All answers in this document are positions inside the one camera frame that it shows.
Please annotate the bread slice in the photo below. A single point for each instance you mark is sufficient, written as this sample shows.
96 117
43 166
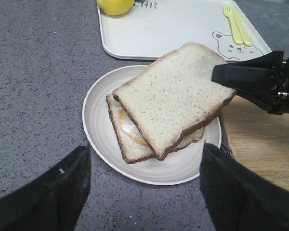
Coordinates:
131 151
174 97

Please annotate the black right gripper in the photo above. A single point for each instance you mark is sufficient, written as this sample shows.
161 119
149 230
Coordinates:
263 81

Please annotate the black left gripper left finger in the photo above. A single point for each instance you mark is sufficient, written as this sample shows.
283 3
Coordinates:
53 201

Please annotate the yellow lemon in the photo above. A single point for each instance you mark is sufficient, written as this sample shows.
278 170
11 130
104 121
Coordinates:
115 7

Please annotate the white bear-print tray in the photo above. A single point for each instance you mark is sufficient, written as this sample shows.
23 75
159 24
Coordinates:
152 28

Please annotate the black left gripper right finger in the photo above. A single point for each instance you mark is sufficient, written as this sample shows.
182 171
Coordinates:
238 199

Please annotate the wooden cutting board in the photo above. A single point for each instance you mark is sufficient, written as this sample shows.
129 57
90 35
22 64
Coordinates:
259 140

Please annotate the yellow plastic knife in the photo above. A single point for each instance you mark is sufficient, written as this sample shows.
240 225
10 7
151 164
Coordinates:
246 39

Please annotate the fried egg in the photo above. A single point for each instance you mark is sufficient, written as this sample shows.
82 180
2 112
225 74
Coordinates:
130 129

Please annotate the metal cutting board handle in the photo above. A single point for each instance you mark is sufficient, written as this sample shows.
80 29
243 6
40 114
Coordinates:
224 141

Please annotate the white round plate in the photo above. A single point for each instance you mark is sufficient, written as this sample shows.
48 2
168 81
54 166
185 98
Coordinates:
178 167

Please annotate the yellow plastic fork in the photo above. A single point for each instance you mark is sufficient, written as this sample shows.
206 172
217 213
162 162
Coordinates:
228 12

